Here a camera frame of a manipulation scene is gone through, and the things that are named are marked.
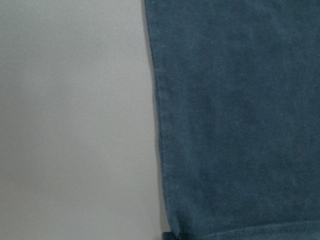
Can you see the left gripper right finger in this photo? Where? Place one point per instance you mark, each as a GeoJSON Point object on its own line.
{"type": "Point", "coordinates": [183, 236]}

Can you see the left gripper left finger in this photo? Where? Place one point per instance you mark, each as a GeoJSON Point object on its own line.
{"type": "Point", "coordinates": [167, 236]}

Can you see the black graphic t-shirt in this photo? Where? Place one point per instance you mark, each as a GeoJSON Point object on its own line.
{"type": "Point", "coordinates": [237, 86]}

